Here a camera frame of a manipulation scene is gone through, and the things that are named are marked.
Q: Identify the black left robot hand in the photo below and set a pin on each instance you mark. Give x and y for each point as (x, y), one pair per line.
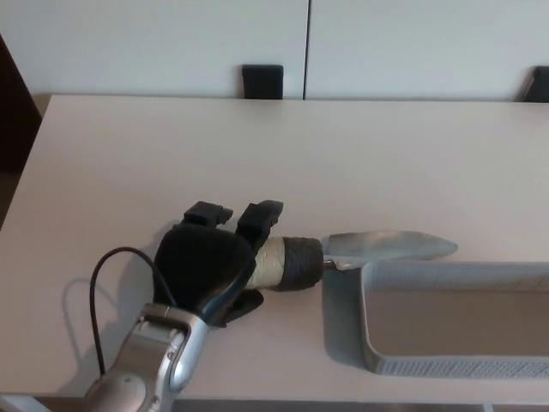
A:
(197, 266)

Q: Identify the white cabinet door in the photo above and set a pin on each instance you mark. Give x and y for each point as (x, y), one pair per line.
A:
(407, 43)
(128, 43)

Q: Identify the grey rectangular container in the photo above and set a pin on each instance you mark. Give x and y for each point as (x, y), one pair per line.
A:
(343, 309)

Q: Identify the dark brown wooden panel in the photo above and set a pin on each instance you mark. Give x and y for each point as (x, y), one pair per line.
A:
(15, 116)

